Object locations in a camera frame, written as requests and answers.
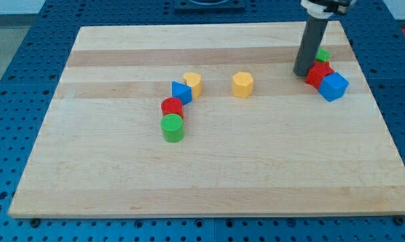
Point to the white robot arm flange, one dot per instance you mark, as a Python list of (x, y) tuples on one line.
[(324, 9)]

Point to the yellow hexagon block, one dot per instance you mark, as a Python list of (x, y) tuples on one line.
[(242, 84)]

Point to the blue cube block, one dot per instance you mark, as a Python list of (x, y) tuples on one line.
[(333, 86)]

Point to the green cylinder block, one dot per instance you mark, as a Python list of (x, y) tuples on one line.
[(172, 128)]

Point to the blue triangle block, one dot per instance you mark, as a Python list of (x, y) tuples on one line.
[(182, 92)]

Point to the red cylinder block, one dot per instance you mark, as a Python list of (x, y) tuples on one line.
[(172, 105)]

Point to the yellow heart block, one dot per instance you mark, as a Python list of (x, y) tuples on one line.
[(194, 81)]

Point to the light wooden board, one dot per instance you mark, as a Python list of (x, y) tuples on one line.
[(282, 151)]

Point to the red star block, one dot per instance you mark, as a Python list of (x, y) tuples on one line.
[(317, 72)]

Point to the small green block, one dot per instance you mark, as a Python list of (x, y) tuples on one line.
[(323, 55)]

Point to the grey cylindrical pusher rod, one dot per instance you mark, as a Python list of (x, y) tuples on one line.
[(309, 45)]

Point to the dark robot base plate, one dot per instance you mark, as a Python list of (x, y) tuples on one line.
[(190, 5)]

